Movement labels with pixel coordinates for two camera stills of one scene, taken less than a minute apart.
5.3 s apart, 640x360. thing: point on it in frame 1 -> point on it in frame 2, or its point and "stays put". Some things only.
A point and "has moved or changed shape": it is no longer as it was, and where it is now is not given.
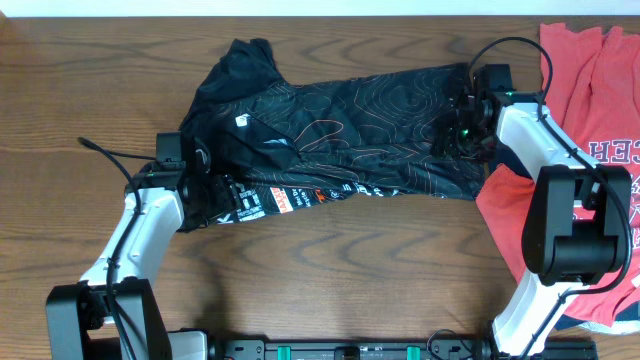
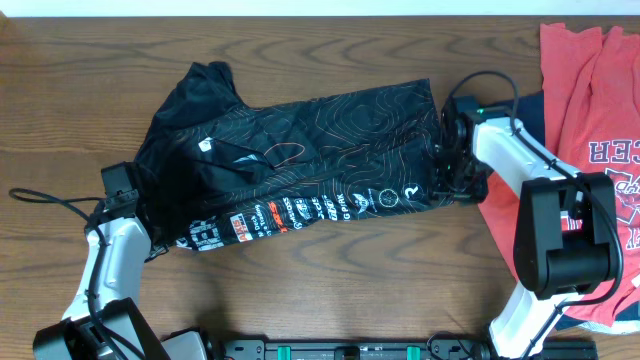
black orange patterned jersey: x=288 y=147 has moved or changed shape
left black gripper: x=227 y=192 -> x=165 y=208
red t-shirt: x=592 y=86 stays put
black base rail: x=457 y=346 stays put
